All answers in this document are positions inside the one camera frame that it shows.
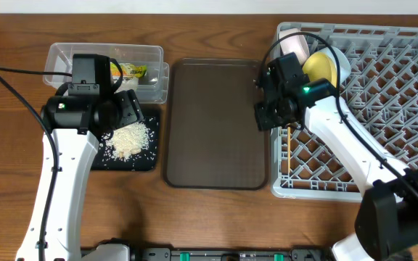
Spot white tissue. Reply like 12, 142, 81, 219
117, 78, 139, 92

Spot light blue bowl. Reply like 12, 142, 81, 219
319, 46, 351, 84

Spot yellow plate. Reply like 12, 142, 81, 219
303, 52, 337, 86

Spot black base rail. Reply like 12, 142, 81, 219
81, 246, 335, 261

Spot green snack wrapper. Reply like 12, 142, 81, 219
110, 62, 147, 80

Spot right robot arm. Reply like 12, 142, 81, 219
255, 53, 418, 260

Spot rice food scraps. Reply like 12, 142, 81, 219
99, 123, 156, 162

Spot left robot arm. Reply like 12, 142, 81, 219
16, 90, 143, 260

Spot long wooden chopstick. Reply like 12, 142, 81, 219
287, 127, 291, 175

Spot grey dishwasher rack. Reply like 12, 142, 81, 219
270, 22, 418, 202

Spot black plastic tray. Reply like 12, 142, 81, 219
91, 106, 160, 171

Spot clear plastic bin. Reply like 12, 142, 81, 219
45, 43, 170, 104

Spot brown serving tray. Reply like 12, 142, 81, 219
163, 58, 269, 191

